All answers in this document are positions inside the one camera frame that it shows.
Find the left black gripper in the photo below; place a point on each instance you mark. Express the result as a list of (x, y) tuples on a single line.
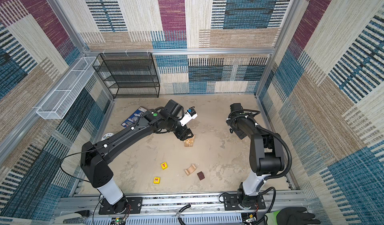
[(184, 134)]

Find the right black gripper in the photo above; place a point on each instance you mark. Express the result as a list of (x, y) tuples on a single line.
[(240, 132)]

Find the patterned wood block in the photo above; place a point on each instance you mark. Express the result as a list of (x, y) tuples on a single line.
[(187, 142)]

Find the plain wood block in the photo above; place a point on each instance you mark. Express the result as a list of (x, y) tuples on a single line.
[(191, 140)]

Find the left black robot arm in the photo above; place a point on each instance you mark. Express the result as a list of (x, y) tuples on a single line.
[(95, 158)]

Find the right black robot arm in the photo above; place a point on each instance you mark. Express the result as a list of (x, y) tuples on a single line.
[(266, 156)]

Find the wood arch block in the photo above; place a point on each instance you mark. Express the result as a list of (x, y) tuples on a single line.
[(190, 169)]

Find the dark red triangular block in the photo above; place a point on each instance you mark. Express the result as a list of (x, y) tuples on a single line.
[(201, 175)]

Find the black and green gloved hand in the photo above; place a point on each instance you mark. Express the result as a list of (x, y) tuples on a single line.
[(291, 216)]

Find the yellow cube with red letter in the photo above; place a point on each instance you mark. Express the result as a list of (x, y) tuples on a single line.
[(164, 165)]

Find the blue paperback comic book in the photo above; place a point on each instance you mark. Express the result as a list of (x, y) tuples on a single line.
[(131, 120)]

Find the small yellow letter cube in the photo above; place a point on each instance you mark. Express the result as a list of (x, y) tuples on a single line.
[(157, 180)]

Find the round tin can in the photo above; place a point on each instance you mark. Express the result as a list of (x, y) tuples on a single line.
[(107, 136)]

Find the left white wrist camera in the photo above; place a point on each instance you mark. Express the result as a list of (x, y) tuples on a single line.
[(189, 115)]

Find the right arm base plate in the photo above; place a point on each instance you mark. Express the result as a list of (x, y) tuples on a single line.
[(233, 203)]

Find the black wire mesh shelf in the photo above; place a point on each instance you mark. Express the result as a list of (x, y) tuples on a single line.
[(128, 75)]

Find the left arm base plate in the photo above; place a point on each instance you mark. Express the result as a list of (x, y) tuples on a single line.
[(125, 206)]

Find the white wire mesh basket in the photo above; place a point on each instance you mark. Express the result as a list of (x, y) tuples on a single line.
[(56, 106)]

